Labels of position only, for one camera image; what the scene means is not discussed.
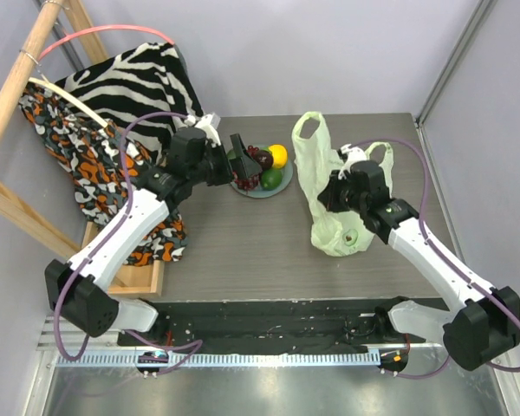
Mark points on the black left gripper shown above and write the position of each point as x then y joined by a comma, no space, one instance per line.
233,160

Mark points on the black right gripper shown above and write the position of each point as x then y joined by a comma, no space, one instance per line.
329,197

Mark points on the light green plastic bag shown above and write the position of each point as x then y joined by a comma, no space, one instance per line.
335,234

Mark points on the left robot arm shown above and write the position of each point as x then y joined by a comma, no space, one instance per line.
77,289

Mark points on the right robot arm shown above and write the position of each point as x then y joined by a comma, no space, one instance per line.
478,323

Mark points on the red grape bunch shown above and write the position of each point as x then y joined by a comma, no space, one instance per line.
253,181

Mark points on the green lime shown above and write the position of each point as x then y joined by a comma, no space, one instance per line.
271,179

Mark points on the yellow lemon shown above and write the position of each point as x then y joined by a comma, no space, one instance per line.
279,154

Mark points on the light blue plate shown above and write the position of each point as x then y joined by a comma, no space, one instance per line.
258,192

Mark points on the zebra pattern cloth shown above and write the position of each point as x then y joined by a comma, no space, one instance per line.
148,79

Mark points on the orange camouflage cloth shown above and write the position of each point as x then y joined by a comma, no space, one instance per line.
88,152

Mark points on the cream hanger hoop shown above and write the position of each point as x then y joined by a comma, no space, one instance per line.
70,98

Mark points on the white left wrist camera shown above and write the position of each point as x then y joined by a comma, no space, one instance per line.
208,123

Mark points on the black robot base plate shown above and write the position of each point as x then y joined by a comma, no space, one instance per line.
319,326

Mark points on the wooden clothes rack frame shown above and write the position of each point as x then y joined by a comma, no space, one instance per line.
28,171

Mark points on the slotted cable duct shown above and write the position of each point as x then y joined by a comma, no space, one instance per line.
152,358

